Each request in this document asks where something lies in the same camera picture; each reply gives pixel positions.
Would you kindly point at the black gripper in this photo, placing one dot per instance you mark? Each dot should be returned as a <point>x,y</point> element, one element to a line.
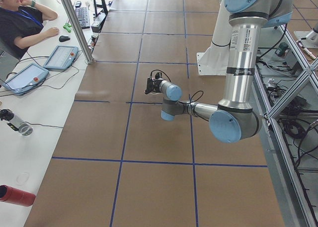
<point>155,86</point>

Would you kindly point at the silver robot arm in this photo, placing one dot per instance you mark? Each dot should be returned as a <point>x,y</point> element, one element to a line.
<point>234,45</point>

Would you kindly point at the brown paper table cover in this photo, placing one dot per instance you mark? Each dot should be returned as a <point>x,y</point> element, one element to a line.
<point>119,164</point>

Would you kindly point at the far teach pendant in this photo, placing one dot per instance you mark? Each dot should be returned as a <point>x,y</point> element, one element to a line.
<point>61,58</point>

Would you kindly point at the teach pendant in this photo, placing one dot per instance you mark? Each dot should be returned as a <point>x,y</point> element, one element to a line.
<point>26,80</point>
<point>61,58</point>

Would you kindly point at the black keyboard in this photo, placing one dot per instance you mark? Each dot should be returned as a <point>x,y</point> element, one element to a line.
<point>82,14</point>

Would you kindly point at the black computer mouse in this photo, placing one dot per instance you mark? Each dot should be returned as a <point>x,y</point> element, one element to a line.
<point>64,38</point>

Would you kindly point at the green plastic tool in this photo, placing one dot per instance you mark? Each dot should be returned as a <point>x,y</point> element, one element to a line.
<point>67,27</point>

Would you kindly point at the near teach pendant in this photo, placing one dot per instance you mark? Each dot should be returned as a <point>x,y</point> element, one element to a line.
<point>26,80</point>

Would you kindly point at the seated person black shirt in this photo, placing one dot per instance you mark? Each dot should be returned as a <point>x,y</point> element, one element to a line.
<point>21,24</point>

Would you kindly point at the clear water bottle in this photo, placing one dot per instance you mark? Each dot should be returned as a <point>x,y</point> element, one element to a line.
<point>15,122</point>

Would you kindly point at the red bottle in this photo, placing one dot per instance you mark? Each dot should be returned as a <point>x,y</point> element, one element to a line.
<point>15,196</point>

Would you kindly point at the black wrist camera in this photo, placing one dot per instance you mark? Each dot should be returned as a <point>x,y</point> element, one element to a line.
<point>158,76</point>

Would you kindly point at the white camera pedestal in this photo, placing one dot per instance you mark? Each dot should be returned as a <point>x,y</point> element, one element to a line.
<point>214,61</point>

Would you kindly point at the aluminium frame post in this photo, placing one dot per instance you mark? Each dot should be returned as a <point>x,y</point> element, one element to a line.
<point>68,6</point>

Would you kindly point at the aluminium side frame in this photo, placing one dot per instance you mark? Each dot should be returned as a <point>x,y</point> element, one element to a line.
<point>286,91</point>

